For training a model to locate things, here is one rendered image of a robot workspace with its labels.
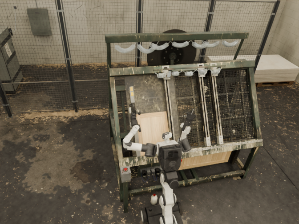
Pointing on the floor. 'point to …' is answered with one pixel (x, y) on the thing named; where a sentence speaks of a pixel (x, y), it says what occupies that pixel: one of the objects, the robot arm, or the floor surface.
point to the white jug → (154, 199)
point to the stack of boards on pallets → (268, 69)
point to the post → (125, 197)
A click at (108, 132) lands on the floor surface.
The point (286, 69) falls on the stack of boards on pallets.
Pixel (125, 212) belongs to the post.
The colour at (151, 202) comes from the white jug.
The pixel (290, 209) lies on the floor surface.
